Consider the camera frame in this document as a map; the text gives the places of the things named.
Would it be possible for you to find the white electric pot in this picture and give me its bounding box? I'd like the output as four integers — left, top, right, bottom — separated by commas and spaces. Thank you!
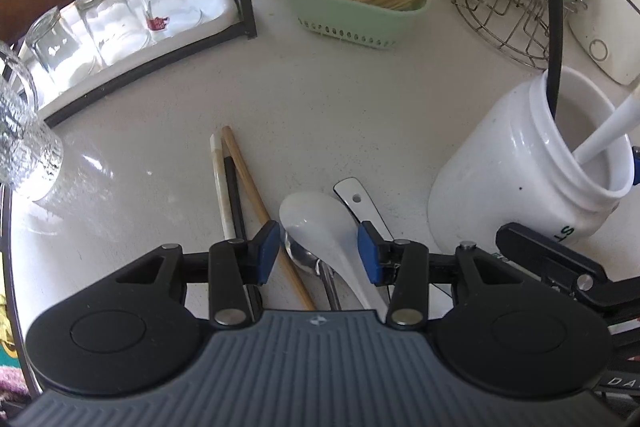
567, 0, 640, 86

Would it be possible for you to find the tall textured glass mug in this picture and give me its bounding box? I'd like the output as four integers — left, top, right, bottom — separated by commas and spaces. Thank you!
0, 42, 65, 202

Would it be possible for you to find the clear drinking glass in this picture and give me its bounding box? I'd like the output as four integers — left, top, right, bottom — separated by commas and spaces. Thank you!
24, 7, 98, 80
75, 0, 151, 66

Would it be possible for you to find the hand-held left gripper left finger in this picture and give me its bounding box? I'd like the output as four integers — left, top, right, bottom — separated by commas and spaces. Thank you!
115, 221, 281, 328

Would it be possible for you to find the black chopstick with brown band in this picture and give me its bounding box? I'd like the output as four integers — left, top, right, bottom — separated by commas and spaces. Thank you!
537, 0, 567, 116

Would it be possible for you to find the steel spoon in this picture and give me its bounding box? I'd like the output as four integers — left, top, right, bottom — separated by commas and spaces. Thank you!
284, 231, 343, 312

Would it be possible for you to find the black kitchen sink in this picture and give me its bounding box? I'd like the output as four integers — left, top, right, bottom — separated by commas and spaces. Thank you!
0, 187, 43, 408

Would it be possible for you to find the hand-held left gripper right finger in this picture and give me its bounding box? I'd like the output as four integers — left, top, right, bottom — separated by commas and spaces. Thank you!
357, 221, 523, 329

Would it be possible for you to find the wooden chopstick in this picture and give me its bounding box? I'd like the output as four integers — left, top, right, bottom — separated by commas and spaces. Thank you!
221, 126, 317, 312

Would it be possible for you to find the white ceramic mug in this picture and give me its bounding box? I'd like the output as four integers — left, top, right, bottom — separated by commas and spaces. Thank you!
427, 67, 636, 260

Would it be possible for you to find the white ceramic spoon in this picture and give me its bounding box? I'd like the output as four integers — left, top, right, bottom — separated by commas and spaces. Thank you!
278, 190, 390, 314
333, 177, 397, 244

